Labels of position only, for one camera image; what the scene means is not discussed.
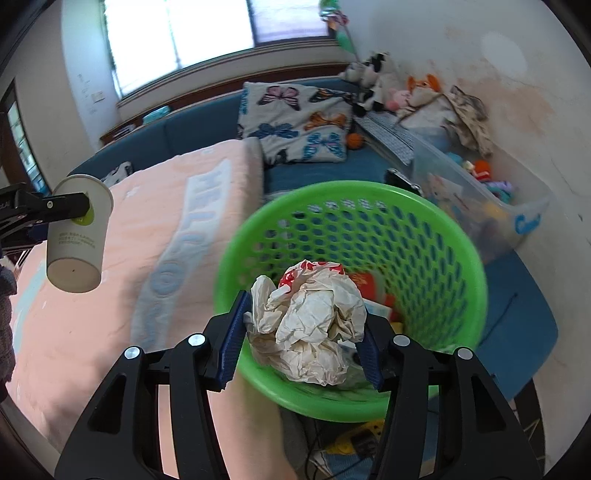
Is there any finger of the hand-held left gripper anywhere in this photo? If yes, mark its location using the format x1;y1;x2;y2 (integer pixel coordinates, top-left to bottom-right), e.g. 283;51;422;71
18;189;90;227

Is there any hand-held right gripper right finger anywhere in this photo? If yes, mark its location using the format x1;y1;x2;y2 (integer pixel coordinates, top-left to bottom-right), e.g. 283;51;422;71
355;314;541;480

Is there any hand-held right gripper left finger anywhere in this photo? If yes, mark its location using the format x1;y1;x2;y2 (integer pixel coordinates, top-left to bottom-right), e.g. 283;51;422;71
54;290;252;480

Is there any white paper cup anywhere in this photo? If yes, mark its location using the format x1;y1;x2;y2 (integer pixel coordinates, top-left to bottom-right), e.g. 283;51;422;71
46;174;115;294

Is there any white paper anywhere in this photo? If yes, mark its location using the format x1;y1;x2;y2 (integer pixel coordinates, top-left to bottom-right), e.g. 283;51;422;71
243;260;369;387

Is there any red printed cup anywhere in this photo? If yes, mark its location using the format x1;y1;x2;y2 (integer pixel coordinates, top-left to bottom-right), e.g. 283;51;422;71
346;271;398;319

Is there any green plastic basket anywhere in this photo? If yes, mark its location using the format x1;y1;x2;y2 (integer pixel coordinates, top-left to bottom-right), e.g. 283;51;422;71
213;180;489;423

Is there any small patterned cushion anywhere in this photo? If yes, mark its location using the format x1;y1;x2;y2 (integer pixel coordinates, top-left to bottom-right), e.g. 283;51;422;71
99;161;134;188

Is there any pink blanket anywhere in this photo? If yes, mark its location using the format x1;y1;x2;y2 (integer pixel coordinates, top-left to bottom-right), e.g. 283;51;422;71
0;138;301;480

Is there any yellow plastic object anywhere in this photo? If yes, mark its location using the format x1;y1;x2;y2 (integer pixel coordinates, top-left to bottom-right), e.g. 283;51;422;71
330;422;386;457

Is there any teal object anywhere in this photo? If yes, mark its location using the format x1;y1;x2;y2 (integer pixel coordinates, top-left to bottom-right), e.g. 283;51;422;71
142;105;172;124

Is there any blue sofa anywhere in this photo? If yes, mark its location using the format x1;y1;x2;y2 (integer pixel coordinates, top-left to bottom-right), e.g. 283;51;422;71
69;76;559;402

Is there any small black device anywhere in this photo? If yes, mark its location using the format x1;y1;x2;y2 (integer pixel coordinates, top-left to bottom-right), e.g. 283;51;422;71
385;167;423;197

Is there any window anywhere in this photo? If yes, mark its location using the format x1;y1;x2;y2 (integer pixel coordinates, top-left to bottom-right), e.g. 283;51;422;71
104;0;333;100

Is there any purple toy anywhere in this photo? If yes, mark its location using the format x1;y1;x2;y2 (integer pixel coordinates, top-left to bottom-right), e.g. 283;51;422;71
485;181;514;201

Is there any clear plastic storage bin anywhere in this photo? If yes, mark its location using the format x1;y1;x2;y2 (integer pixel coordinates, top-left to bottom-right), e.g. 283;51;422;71
411;134;555;264

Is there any butterfly print pillow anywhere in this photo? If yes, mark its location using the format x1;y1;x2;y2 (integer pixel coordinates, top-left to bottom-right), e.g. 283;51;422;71
236;82;356;166

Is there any grey patterned mat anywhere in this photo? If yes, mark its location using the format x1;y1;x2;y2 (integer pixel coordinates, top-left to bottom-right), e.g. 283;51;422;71
355;111;416;167

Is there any white cloth bag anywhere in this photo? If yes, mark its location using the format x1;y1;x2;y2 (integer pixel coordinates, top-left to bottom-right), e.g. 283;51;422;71
399;99;455;134

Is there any beige floral cloth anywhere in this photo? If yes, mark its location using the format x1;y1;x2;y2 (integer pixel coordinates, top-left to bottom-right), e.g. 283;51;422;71
450;85;495;158

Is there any black and white cow plush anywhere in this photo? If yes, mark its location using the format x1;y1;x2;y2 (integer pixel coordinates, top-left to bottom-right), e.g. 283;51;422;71
352;90;389;116
362;52;399;90

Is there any orange fox plush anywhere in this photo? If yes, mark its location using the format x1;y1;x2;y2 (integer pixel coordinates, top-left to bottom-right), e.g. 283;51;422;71
406;74;441;107

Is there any grey and white plush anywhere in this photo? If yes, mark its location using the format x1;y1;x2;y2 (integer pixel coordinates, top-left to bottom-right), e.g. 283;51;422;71
339;61;370;84

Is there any colourful pinwheel decoration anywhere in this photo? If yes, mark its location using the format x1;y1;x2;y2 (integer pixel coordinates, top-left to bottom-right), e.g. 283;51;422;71
318;0;358;61

